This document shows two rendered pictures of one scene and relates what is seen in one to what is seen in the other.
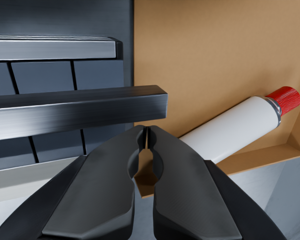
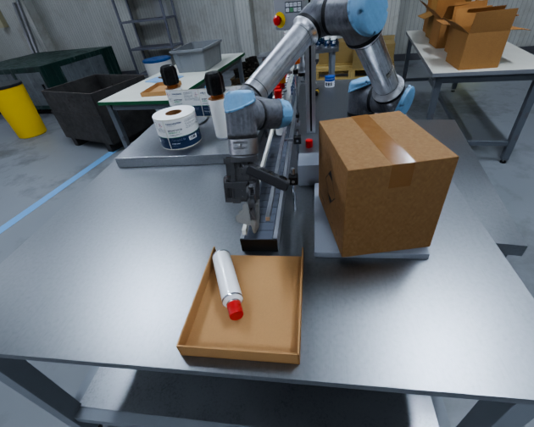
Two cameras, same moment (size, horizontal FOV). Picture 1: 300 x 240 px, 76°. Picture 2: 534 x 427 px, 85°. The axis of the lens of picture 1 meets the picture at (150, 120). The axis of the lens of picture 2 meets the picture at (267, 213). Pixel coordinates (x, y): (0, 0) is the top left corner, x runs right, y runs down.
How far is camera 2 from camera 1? 0.77 m
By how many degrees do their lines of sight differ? 70
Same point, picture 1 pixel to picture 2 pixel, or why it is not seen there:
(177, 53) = (269, 268)
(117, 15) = (284, 252)
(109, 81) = (267, 235)
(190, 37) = (275, 272)
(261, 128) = (230, 284)
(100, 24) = (281, 249)
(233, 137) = (230, 273)
